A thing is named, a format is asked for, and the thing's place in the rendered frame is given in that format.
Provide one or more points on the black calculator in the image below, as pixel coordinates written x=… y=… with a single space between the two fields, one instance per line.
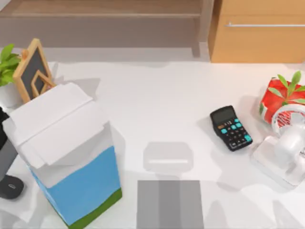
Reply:
x=230 y=128

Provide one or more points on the white and blue carton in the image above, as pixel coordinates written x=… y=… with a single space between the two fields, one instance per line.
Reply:
x=71 y=152

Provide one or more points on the open wooden shelf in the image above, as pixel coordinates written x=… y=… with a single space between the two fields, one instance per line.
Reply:
x=102 y=23

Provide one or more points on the red plant pot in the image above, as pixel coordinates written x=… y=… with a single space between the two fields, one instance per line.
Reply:
x=278 y=100

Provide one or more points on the wooden framed blackboard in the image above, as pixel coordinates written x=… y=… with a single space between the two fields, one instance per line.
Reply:
x=32 y=71

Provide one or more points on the wooden cupboard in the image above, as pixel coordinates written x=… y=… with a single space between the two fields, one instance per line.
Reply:
x=257 y=31

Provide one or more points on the white desk fan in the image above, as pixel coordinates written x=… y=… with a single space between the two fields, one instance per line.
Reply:
x=286 y=145

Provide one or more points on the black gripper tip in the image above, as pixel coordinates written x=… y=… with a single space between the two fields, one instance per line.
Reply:
x=3 y=130

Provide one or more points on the green plant in white pot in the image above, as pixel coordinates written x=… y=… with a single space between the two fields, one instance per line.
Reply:
x=7 y=71

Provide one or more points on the black computer mouse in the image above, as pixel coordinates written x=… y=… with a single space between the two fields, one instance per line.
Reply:
x=10 y=187

